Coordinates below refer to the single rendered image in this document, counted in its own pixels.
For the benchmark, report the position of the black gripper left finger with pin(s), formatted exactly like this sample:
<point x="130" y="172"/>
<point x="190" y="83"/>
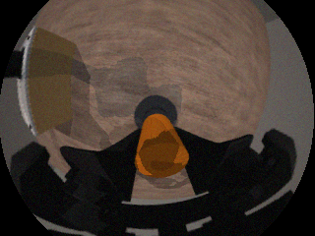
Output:
<point x="116" y="163"/>

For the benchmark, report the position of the orange knob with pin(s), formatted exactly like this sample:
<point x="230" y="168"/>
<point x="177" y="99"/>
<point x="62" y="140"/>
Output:
<point x="160" y="152"/>

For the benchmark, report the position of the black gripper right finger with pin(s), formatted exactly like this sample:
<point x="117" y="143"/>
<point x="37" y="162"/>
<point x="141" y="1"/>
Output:
<point x="207" y="157"/>

